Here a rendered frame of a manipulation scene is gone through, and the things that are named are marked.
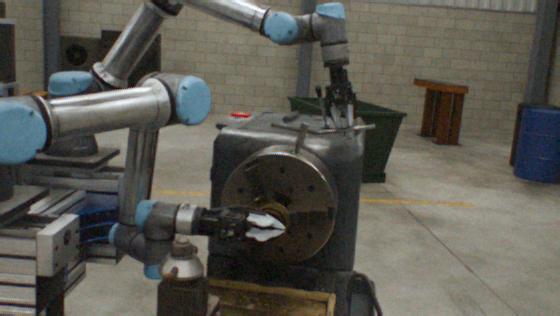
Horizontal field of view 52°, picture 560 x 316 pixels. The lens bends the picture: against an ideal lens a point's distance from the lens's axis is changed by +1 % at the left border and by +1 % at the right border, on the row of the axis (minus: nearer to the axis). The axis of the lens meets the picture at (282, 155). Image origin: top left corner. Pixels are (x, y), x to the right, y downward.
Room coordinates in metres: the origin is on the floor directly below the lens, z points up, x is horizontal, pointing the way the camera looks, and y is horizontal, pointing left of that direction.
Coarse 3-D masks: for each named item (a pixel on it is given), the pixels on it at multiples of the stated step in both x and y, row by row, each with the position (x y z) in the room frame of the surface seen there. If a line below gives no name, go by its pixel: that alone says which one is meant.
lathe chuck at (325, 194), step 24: (240, 168) 1.49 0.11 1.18; (264, 168) 1.48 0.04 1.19; (288, 168) 1.47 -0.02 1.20; (312, 168) 1.46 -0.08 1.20; (240, 192) 1.49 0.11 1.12; (288, 192) 1.47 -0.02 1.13; (312, 192) 1.46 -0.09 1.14; (240, 240) 1.49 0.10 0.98; (288, 240) 1.47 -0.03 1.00; (312, 240) 1.46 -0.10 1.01; (288, 264) 1.47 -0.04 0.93
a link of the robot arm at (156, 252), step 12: (132, 240) 1.37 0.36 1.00; (144, 240) 1.34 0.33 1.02; (156, 240) 1.31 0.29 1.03; (168, 240) 1.32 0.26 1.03; (132, 252) 1.36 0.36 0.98; (144, 252) 1.33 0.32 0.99; (156, 252) 1.31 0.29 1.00; (144, 264) 1.33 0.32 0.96; (156, 264) 1.31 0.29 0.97; (156, 276) 1.31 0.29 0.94
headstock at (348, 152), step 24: (240, 120) 1.90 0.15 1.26; (264, 120) 1.94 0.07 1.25; (312, 120) 2.03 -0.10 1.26; (216, 144) 1.66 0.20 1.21; (240, 144) 1.65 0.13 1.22; (264, 144) 1.65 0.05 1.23; (288, 144) 1.64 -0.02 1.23; (312, 144) 1.64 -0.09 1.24; (336, 144) 1.63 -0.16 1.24; (360, 144) 1.64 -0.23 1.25; (216, 168) 1.66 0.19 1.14; (336, 168) 1.60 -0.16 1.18; (360, 168) 1.61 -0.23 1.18; (216, 192) 1.66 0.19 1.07; (336, 216) 1.60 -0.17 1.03; (336, 240) 1.60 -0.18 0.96; (312, 264) 1.61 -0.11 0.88; (336, 264) 1.60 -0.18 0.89
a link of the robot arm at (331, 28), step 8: (320, 8) 1.56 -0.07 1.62; (328, 8) 1.55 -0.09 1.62; (336, 8) 1.55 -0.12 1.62; (320, 16) 1.56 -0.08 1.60; (328, 16) 1.55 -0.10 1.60; (336, 16) 1.55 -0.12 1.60; (344, 16) 1.57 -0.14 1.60; (320, 24) 1.55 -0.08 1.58; (328, 24) 1.55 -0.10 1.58; (336, 24) 1.55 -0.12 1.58; (344, 24) 1.56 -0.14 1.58; (320, 32) 1.56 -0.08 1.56; (328, 32) 1.55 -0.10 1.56; (336, 32) 1.55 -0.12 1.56; (344, 32) 1.56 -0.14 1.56; (320, 40) 1.57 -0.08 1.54; (328, 40) 1.55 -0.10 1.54; (336, 40) 1.55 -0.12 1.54; (344, 40) 1.56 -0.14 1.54
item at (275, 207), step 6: (264, 204) 1.39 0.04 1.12; (270, 204) 1.38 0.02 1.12; (276, 204) 1.38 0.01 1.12; (264, 210) 1.35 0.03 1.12; (270, 210) 1.34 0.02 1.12; (276, 210) 1.35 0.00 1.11; (282, 210) 1.37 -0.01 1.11; (270, 216) 1.33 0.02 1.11; (276, 216) 1.33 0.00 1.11; (282, 216) 1.35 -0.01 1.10; (288, 216) 1.38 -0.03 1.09; (282, 222) 1.33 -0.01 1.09; (288, 222) 1.38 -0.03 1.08; (270, 240) 1.33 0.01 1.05
